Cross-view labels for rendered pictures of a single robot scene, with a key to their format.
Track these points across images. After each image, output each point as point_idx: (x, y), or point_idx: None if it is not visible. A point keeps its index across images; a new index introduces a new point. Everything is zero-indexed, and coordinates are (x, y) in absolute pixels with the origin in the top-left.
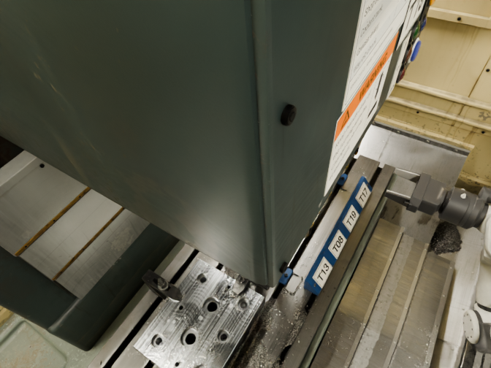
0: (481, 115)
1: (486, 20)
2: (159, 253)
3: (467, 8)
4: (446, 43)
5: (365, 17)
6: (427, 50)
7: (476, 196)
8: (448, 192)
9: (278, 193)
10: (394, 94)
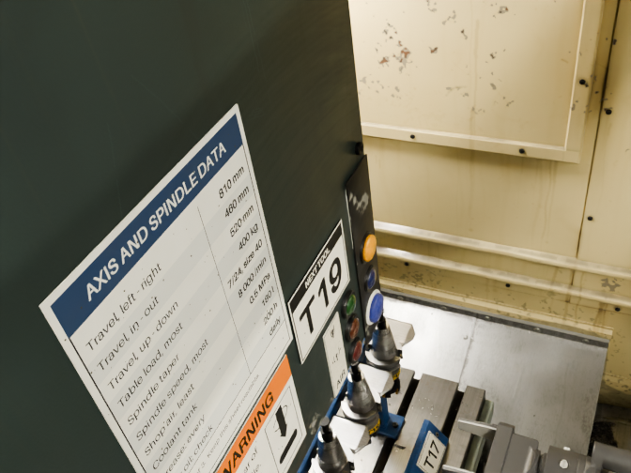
0: (606, 284)
1: (561, 151)
2: None
3: (530, 135)
4: (515, 183)
5: (151, 452)
6: (492, 193)
7: (586, 462)
8: (542, 457)
9: None
10: (462, 260)
